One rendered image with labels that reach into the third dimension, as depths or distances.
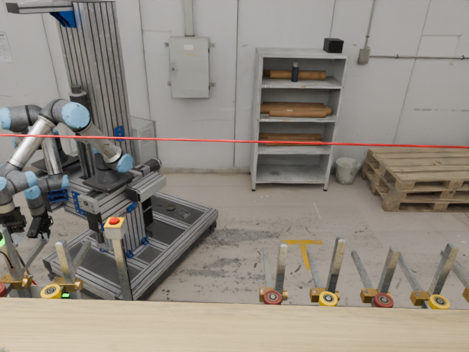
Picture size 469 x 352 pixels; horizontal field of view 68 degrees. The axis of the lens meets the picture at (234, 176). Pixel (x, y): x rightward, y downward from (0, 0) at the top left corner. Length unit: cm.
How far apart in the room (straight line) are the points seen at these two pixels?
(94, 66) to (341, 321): 188
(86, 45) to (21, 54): 231
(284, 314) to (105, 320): 75
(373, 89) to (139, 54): 267
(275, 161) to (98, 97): 268
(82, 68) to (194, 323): 159
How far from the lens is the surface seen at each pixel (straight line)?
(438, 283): 195
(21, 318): 178
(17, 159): 195
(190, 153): 437
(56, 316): 173
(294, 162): 449
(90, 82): 233
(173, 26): 400
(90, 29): 227
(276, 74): 387
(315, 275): 190
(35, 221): 216
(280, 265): 164
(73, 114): 184
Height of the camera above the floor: 212
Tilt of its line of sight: 29 degrees down
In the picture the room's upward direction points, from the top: 1 degrees clockwise
